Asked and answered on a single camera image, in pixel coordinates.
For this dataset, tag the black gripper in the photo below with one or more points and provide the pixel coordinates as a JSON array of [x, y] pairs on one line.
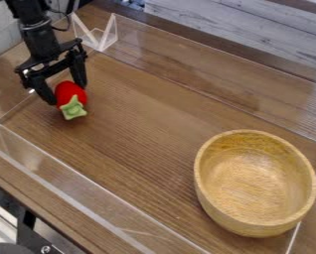
[[50, 58]]

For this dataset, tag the red felt strawberry toy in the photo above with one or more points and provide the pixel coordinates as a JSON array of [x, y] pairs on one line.
[[72, 99]]

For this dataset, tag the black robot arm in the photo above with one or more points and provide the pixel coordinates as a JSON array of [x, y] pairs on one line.
[[30, 11]]

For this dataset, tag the wooden bowl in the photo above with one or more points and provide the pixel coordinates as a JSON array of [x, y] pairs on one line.
[[255, 182]]

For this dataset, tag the clear acrylic corner bracket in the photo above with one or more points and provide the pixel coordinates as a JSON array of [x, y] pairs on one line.
[[96, 38]]

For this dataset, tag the clear acrylic front wall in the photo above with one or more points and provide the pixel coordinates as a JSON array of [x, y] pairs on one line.
[[102, 223]]

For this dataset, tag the black table leg bracket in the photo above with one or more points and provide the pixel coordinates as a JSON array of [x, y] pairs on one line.
[[30, 239]]

